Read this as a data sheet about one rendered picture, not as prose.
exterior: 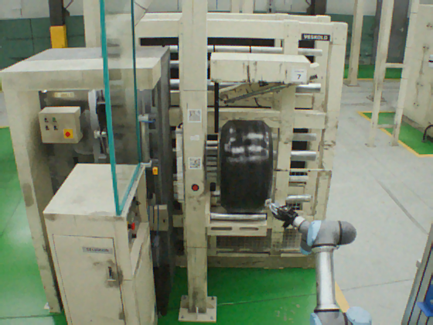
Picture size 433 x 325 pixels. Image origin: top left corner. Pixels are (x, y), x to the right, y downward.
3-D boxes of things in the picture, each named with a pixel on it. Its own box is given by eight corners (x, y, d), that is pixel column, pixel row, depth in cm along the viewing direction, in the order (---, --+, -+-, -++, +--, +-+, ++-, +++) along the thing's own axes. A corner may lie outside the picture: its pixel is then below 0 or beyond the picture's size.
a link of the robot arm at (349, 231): (364, 217, 191) (336, 234, 237) (342, 218, 191) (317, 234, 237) (366, 242, 187) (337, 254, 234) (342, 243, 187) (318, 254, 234)
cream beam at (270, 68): (209, 83, 260) (210, 59, 254) (211, 73, 283) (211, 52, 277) (309, 86, 259) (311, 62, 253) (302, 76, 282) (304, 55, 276)
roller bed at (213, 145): (189, 181, 302) (189, 141, 290) (191, 172, 316) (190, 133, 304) (218, 182, 302) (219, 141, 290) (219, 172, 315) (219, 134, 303)
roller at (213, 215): (209, 219, 263) (209, 219, 259) (209, 212, 264) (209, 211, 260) (266, 220, 263) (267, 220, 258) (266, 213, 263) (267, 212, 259)
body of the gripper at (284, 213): (284, 200, 239) (301, 211, 231) (285, 210, 244) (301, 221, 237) (275, 208, 236) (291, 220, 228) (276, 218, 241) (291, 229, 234)
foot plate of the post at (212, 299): (178, 320, 297) (178, 317, 295) (181, 296, 322) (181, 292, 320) (216, 322, 297) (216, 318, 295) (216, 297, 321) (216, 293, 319)
